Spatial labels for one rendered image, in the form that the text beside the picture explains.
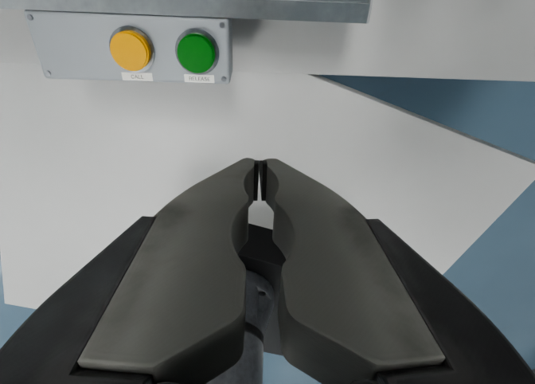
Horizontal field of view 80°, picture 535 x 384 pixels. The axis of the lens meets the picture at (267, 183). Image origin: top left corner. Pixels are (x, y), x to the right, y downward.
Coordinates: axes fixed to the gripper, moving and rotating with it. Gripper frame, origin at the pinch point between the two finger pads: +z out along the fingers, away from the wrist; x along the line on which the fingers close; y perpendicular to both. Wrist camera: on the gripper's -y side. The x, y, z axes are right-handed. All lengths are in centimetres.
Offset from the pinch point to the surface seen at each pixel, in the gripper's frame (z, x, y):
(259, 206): 37.4, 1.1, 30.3
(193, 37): 26.1, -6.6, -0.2
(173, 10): 27.3, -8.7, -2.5
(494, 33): 37.3, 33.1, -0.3
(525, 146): 123, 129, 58
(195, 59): 26.1, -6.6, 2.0
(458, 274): 123, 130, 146
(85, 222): 37, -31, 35
